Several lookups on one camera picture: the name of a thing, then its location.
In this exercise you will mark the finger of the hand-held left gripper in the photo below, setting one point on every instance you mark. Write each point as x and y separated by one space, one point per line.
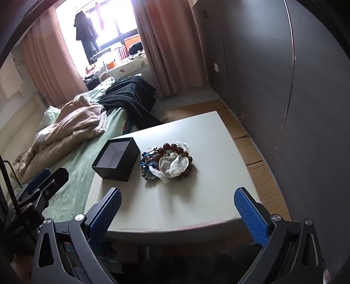
58 174
39 177

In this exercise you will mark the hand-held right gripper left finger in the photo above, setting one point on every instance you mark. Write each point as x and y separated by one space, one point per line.
108 215

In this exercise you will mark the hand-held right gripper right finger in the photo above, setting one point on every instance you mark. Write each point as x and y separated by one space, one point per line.
251 215

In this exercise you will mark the black jewelry box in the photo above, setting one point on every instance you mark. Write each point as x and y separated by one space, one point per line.
109 174

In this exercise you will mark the green bed sheet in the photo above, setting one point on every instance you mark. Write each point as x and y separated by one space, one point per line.
79 174

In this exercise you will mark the beige blanket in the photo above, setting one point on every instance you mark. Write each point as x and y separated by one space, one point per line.
63 131

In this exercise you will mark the cardboard floor sheets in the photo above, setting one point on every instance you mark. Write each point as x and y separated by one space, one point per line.
254 155

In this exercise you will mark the silver bangle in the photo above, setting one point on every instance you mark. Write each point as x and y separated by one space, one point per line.
182 142

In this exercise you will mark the black blanket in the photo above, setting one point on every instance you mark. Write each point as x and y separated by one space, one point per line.
128 95

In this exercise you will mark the narrow pink curtain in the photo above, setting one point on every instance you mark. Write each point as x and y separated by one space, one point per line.
49 60

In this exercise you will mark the floral windowsill cloth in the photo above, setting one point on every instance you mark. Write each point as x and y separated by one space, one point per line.
131 67

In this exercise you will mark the hanging dark clothes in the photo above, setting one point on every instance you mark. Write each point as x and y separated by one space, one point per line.
86 32

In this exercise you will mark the hanging pink garment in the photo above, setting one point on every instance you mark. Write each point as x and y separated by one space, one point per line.
101 16

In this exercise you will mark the wide pink curtain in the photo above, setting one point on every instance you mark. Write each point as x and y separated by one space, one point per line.
169 49

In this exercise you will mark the white wall socket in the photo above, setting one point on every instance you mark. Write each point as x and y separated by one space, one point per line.
216 67

